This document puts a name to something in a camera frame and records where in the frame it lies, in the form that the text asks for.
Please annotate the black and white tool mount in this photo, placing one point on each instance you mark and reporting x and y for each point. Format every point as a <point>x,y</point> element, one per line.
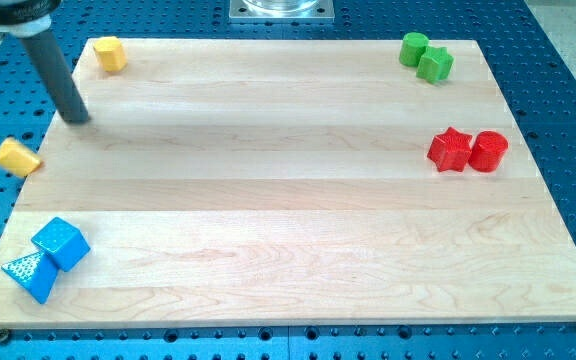
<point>27,18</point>

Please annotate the blue triangle block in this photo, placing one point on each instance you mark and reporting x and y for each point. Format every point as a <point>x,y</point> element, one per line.
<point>36,273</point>

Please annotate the yellow hexagon block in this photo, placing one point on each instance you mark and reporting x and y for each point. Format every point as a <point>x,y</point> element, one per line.
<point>110,53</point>

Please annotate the blue cube block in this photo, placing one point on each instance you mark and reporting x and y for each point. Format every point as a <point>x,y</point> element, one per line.
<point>62,242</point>

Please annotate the green star block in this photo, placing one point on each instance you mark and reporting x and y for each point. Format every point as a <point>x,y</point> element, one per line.
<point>435,64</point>

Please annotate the yellow block off board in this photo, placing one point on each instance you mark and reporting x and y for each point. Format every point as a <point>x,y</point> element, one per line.
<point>18,159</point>

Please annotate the red star block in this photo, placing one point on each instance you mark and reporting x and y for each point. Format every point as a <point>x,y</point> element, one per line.
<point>450,150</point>

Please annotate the left board stop screw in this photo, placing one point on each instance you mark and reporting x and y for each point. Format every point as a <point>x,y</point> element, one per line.
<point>5,336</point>

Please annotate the wooden board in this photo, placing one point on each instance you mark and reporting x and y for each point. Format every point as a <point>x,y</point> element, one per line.
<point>285,182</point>

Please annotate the green cylinder block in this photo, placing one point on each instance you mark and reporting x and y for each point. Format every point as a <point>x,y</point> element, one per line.
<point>413,46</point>

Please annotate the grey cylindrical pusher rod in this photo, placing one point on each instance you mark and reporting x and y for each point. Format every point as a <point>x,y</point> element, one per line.
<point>50,63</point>

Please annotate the red cylinder block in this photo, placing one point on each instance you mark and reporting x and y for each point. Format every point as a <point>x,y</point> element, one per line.
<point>488,151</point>

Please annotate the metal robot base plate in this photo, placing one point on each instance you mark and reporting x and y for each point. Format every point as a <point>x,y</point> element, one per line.
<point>258,11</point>

